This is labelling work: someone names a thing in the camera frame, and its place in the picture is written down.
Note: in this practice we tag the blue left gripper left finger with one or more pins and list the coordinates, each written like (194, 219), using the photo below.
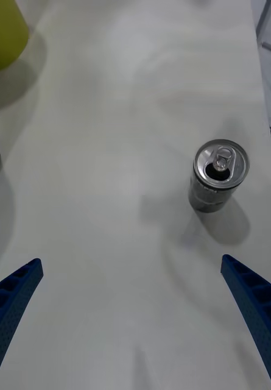
(10, 304)

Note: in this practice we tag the yellow-green plastic bin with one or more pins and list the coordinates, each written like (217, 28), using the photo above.
(4, 33)

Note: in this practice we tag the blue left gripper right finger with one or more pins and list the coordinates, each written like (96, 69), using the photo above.
(260, 307)

